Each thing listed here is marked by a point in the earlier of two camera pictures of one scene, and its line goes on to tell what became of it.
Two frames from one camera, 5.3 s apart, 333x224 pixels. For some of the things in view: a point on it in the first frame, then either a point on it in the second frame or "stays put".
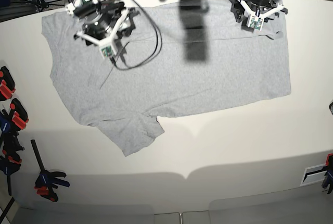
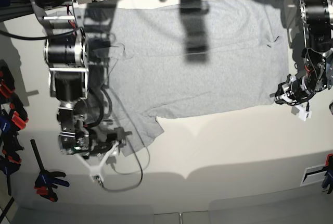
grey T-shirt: (181, 57) stays put
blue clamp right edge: (328, 178) stays put
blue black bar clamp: (47, 181) stays put
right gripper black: (260, 0) → (302, 89)
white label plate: (314, 174) stays put
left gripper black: (97, 24) → (102, 139)
